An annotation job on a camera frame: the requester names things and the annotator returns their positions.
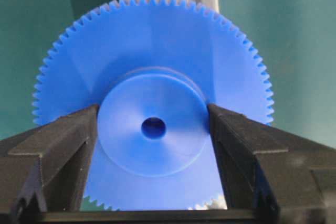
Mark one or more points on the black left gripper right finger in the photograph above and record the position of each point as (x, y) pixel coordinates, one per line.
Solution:
(284, 178)

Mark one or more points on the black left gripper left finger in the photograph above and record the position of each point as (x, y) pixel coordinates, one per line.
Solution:
(46, 168)

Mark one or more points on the large blue plastic gear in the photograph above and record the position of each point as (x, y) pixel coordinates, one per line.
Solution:
(153, 67)

